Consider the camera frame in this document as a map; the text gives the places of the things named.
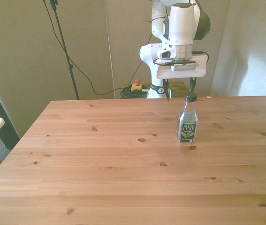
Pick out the yellow emergency stop button box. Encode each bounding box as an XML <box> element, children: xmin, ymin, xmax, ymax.
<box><xmin>131</xmin><ymin>79</ymin><xmax>144</xmax><ymax>92</ymax></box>

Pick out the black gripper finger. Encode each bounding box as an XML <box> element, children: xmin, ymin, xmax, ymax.
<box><xmin>189</xmin><ymin>77</ymin><xmax>197</xmax><ymax>93</ymax></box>
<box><xmin>163</xmin><ymin>78</ymin><xmax>170</xmax><ymax>102</ymax></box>

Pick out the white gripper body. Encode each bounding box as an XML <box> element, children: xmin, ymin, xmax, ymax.
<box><xmin>155</xmin><ymin>53</ymin><xmax>207</xmax><ymax>79</ymax></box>

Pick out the black cable along stand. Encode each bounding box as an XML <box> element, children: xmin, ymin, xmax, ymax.
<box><xmin>43</xmin><ymin>0</ymin><xmax>133</xmax><ymax>96</ymax></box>

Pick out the coiled black cable bundle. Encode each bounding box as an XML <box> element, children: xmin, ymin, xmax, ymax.
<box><xmin>120</xmin><ymin>85</ymin><xmax>151</xmax><ymax>99</ymax></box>

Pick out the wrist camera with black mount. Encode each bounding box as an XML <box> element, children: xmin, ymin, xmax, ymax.
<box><xmin>156</xmin><ymin>47</ymin><xmax>197</xmax><ymax>72</ymax></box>

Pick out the black camera stand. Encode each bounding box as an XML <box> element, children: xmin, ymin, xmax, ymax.
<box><xmin>42</xmin><ymin>0</ymin><xmax>80</xmax><ymax>100</ymax></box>

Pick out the clear Pure Leaf tea bottle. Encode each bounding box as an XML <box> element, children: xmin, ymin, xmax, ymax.
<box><xmin>176</xmin><ymin>92</ymin><xmax>199</xmax><ymax>144</ymax></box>

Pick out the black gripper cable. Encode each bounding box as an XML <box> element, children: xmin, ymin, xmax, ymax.
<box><xmin>191</xmin><ymin>50</ymin><xmax>210</xmax><ymax>63</ymax></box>

